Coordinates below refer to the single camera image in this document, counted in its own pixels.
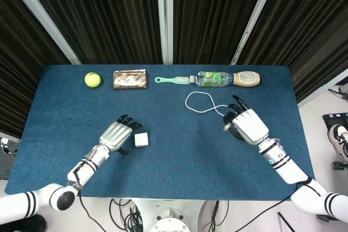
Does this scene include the white black sneaker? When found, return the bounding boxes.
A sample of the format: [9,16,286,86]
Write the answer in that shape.
[329,123,348,162]

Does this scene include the blue table mat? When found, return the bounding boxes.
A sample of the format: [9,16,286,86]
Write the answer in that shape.
[5,65,316,202]

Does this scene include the white usb cable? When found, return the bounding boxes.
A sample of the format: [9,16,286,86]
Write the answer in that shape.
[185,91,232,131]

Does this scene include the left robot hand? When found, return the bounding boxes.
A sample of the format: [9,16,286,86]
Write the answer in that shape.
[98,114,144,156]

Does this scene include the black cable bundle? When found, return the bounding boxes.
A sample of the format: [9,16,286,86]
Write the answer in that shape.
[202,200,231,232]
[108,198,144,232]

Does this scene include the thin black rod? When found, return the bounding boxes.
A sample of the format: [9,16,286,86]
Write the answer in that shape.
[277,211,296,232]

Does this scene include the white usb charger block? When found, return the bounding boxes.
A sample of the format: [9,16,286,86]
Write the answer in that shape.
[134,132,150,148]

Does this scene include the black shoe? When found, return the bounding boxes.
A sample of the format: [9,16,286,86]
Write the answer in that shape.
[27,214,48,232]

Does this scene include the green bottle brush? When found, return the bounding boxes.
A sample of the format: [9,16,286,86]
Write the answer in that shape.
[154,76,191,85]

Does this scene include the clear green-label plastic bottle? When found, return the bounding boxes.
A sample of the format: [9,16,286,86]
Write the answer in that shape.
[189,71,234,88]

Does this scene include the yellow tennis ball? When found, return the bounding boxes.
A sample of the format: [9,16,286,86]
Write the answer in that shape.
[84,72,102,89]

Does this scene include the black device purple lights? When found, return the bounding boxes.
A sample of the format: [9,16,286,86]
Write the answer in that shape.
[322,112,348,129]

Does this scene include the silver white robot base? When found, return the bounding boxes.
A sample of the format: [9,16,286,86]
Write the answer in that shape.
[132,198,209,232]

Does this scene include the dark pleated curtain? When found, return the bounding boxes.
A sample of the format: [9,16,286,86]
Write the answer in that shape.
[0,0,71,137]
[20,0,164,66]
[173,0,270,66]
[238,0,348,105]

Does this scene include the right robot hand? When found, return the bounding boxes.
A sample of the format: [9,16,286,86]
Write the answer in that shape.
[222,95,270,146]

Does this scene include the beige squeeze bottle blue cap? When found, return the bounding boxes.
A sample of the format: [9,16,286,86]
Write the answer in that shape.
[227,71,262,88]

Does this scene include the gold foil snack packet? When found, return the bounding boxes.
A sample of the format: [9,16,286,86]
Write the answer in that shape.
[113,68,149,91]

